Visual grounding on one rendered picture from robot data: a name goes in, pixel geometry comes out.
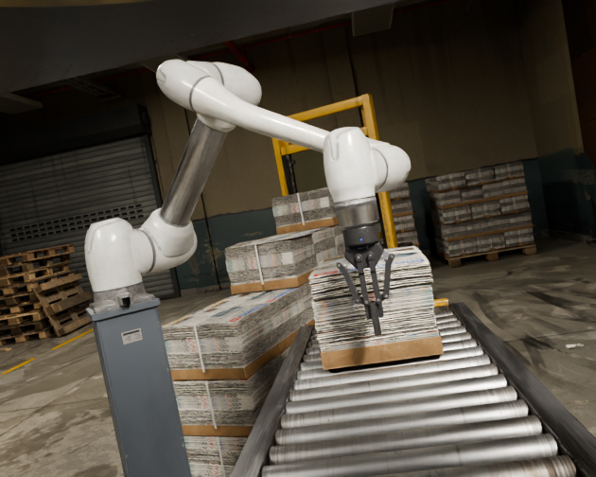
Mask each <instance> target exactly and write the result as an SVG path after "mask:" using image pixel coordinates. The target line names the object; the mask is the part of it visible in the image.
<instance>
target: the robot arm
mask: <svg viewBox="0 0 596 477"><path fill-rule="evenodd" d="M156 79H157V83H158V85H159V87H160V89H161V90H162V92H163V93H164V94H165V95H166V96H167V97H168V98H169V99H171V100H172V101H173V102H175V103H177V104H178V105H180V106H182V107H184V108H185V109H187V110H189V111H192V112H195V113H197V120H196V122H195V125H194V127H193V130H192V133H191V134H190V137H189V139H188V142H187V144H186V147H185V149H184V153H183V156H182V158H181V161H180V163H179V165H178V167H177V170H176V172H175V175H174V178H173V180H172V183H171V185H170V188H169V190H168V193H167V196H166V198H165V201H164V203H163V206H162V208H159V209H157V210H155V211H153V212H152V213H151V215H150V216H149V218H148V219H147V220H146V221H145V222H144V224H143V225H142V226H141V228H139V229H132V227H131V224H130V223H128V222H127V221H125V220H122V219H120V218H114V219H110V220H106V221H100V222H96V223H93V224H91V226H90V228H89V229H88V231H87V234H86V238H85V245H84V253H85V260H86V266H87V272H88V275H89V279H90V282H91V285H92V289H93V293H94V300H95V302H94V303H92V304H90V305H89V306H90V309H93V310H94V313H99V312H102V311H106V310H110V309H117V308H121V307H125V306H128V305H133V304H137V303H141V302H146V301H149V300H153V299H154V295H153V294H149V293H147V292H146V291H145V287H144V284H143V280H142V275H144V274H148V273H155V272H160V271H163V270H167V269H170V268H173V267H176V266H179V265H181V264H183V263H185V262H186V261H187V260H188V259H190V258H191V257H192V256H193V254H194V253H195V251H196V249H197V243H198V241H197V236H196V233H195V231H194V226H193V223H192V221H191V219H190V218H191V216H192V213H193V211H194V209H195V206H196V204H197V202H198V200H199V197H200V196H201V194H202V190H203V188H204V186H205V183H206V181H207V179H208V176H209V174H210V172H211V170H212V167H213V166H214V164H215V161H216V159H217V157H218V155H219V151H220V149H221V146H222V144H223V142H224V140H225V137H226V135H227V133H228V132H229V131H231V130H233V129H234V128H235V127H236V126H239V127H240V128H243V129H246V130H249V131H252V132H255V133H260V134H263V135H266V136H269V137H272V138H275V139H279V140H282V141H286V142H289V143H291V144H295V145H298V146H301V147H305V148H308V149H312V150H316V151H319V152H322V153H323V154H324V173H325V178H326V182H327V186H328V190H329V192H330V194H331V196H332V198H333V202H334V208H335V211H336V216H337V217H338V221H339V227H340V228H344V229H345V230H342V234H343V239H344V245H345V253H344V258H343V259H342V260H341V261H338V262H337V265H336V266H337V268H338V269H339V270H340V271H341V272H342V274H343V276H344V278H345V280H346V283H347V285H348V287H349V290H350V291H351V293H352V295H353V298H354V300H355V302H356V303H357V304H358V303H360V304H362V305H364V308H365V313H366V318H367V319H372V321H373V326H374V332H375V336H376V335H382V333H381V327H380V322H379V317H383V315H384V313H383V307H382V301H383V300H385V299H388V298H389V293H390V280H391V266H392V263H393V261H394V254H393V253H389V252H387V251H384V250H383V247H382V246H381V245H380V242H379V236H378V231H377V225H376V224H374V222H376V221H378V220H379V217H378V212H377V199H376V197H374V196H375V193H378V192H385V191H389V190H392V189H395V188H397V187H399V186H401V185H402V184H403V183H404V182H405V181H406V179H407V177H408V175H409V172H410V170H411V161H410V158H409V156H408V155H407V153H406V152H405V151H403V150H402V149H401V148H399V147H396V146H392V145H390V144H389V143H385V142H381V141H377V140H374V139H371V138H368V137H365V135H364V133H363V132H362V131H361V129H360V128H359V127H345V128H339V129H337V130H334V131H332V132H328V131H325V130H322V129H319V128H316V127H313V126H311V125H308V124H306V123H303V122H300V121H297V120H294V119H291V118H289V117H286V116H283V115H279V114H276V113H273V112H270V111H268V110H265V109H262V108H259V107H257V106H258V104H259V102H260V100H261V95H262V91H261V86H260V84H259V82H258V80H257V79H256V78H255V77H254V76H253V75H252V74H250V73H249V72H247V71H246V70H245V69H243V68H241V67H239V66H235V65H232V64H228V63H223V62H193V61H187V62H184V61H182V60H169V61H165V62H163V63H162V64H161V65H160V66H159V68H158V70H157V73H156ZM368 197H371V198H368ZM363 198H365V199H363ZM358 199H360V200H358ZM353 200H354V201H353ZM348 201H350V202H348ZM343 202H344V203H343ZM382 255H383V259H384V261H386V262H385V271H384V285H383V293H382V294H380V292H379V286H378V281H377V271H376V265H377V264H378V262H379V260H380V258H381V256H382ZM347 260H348V261H349V262H350V263H351V264H352V265H353V266H354V267H355V268H356V269H358V272H359V282H360V286H361V292H362V297H359V293H358V291H357V289H356V286H355V284H354V282H353V280H352V277H351V275H350V273H349V272H348V270H347V267H348V264H347ZM365 268H370V272H371V276H372V282H373V287H374V293H375V298H376V301H369V296H368V291H367V286H366V280H365V274H364V269H365Z"/></svg>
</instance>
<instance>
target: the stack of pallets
mask: <svg viewBox="0 0 596 477"><path fill-rule="evenodd" d="M62 248H64V253H62V254H57V251H56V250H58V249H62ZM72 251H73V252H72ZM42 252H44V256H42V257H37V254H38V253H42ZM70 253H75V249H74V244H68V245H63V246H57V247H51V248H45V249H39V250H33V251H27V252H22V253H17V254H12V255H7V256H0V290H3V293H0V300H2V299H5V300H6V302H4V303H0V309H10V310H8V311H5V312H2V313H1V311H0V320H5V319H8V320H7V321H6V322H3V323H0V346H3V345H6V344H9V343H11V342H13V341H16V344H21V343H25V342H27V341H29V340H32V339H34V338H36V337H38V336H39V338H40V340H42V339H47V338H49V337H51V336H53V335H55V334H56V333H55V331H54V332H52V333H50V330H52V329H53V328H54V327H53V326H51V325H50V323H49V321H48V320H49V318H48V317H46V316H45V314H44V311H43V306H41V305H40V304H39V303H40V300H39V299H38V297H36V296H35V294H34V292H33V291H32V288H34V287H37V286H39V284H38V281H42V280H43V281H44V283H46V282H49V281H53V280H56V279H57V277H58V276H59V275H65V277H67V276H70V275H73V274H74V270H73V271H69V268H68V262H71V260H70ZM17 256H22V259H23V260H22V261H17V262H16V259H15V258H16V257H17ZM55 258H61V263H56V264H53V260H52V259H55ZM36 262H39V263H40V266H39V267H35V268H34V265H33V263H36ZM17 266H20V270H19V271H13V270H12V267H17ZM57 267H59V272H57V273H53V270H52V268H57ZM36 272H37V275H36V276H35V273H36ZM17 276H18V279H16V280H13V277H17ZM21 286H24V287H23V288H20V289H17V287H21ZM24 295H25V296H24ZM20 296H23V297H20ZM25 312H27V313H25ZM9 328H10V329H9ZM3 329H9V330H7V331H4V332H2V333H1V330H3ZM31 334H33V335H31ZM29 335H31V336H29ZM9 338H13V339H10V340H8V341H6V339H9Z"/></svg>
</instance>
